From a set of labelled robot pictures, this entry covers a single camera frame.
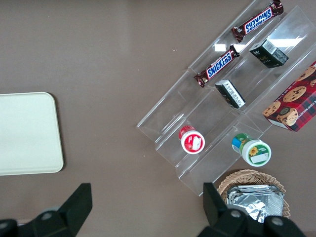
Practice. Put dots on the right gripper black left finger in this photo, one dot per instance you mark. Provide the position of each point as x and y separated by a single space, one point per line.
71 212

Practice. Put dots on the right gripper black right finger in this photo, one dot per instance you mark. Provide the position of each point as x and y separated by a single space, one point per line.
217 214

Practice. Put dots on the light wicker basket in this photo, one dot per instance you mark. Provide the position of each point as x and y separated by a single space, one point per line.
243 176

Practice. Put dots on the cream plastic tray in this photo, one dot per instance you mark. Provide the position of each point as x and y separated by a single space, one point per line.
27 133

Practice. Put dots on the green lid snack cup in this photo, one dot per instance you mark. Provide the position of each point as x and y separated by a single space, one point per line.
254 151

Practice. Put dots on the red lid snack cup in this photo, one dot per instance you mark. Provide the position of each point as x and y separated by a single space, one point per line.
192 142

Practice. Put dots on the clear acrylic stepped display stand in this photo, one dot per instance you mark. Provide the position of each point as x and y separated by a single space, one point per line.
172 106

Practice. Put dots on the small dark green box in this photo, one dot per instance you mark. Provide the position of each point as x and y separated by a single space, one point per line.
267 55
230 95

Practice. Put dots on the red chocolate chip cookie box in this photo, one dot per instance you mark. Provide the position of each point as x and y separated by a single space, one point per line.
293 103

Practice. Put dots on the Snickers chocolate bar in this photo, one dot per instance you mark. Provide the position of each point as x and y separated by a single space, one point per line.
218 65
258 21

